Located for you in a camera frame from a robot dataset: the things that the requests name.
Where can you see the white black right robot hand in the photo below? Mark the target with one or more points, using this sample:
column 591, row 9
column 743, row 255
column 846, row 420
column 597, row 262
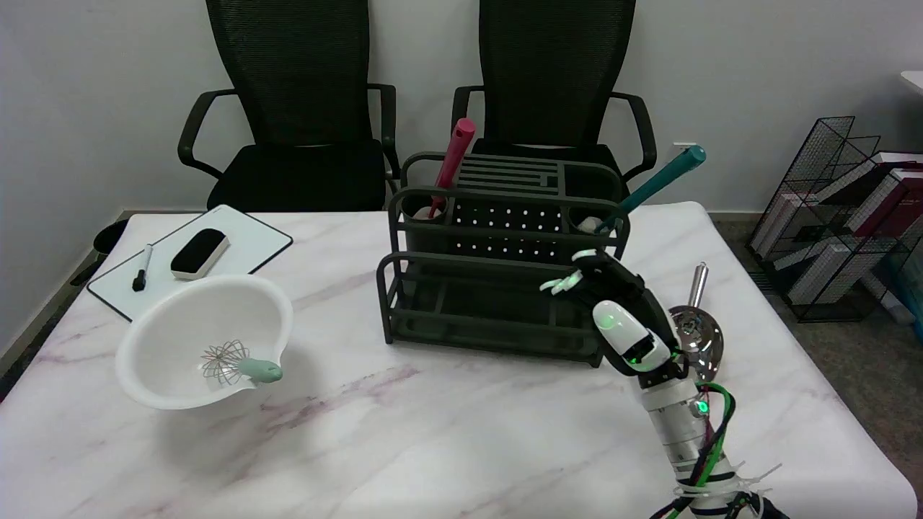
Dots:
column 620, row 328

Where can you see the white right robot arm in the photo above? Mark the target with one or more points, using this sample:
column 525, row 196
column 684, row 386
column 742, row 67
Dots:
column 674, row 422

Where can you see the teal bottle brush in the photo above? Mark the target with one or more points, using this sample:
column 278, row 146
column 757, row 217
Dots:
column 663, row 176

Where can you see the shiny steel strainer ladle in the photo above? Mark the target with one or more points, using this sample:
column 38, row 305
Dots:
column 703, row 339

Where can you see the dark green dish rack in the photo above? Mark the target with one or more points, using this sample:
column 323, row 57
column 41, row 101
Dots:
column 490, row 310

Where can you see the white books stack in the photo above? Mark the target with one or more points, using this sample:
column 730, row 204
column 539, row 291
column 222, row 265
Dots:
column 829, row 270

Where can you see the black mesh office chair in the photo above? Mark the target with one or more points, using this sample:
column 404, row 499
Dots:
column 555, row 72
column 296, row 72

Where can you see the maroon book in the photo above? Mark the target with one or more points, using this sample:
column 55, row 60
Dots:
column 890, row 205

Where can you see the small white whiteboard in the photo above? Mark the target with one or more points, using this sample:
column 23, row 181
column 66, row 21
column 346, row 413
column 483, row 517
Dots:
column 249, row 238

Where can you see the black white board eraser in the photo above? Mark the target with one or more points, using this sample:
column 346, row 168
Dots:
column 198, row 252

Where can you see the white plastic mixing bowl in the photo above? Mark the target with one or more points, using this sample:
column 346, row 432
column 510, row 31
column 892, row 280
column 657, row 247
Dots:
column 180, row 324

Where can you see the black whiteboard marker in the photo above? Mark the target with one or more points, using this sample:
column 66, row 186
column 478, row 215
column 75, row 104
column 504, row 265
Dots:
column 142, row 270

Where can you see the black round floor object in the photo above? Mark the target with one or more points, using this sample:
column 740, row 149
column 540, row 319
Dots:
column 109, row 234

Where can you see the white wall socket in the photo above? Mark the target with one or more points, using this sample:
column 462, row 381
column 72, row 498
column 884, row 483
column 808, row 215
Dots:
column 679, row 146

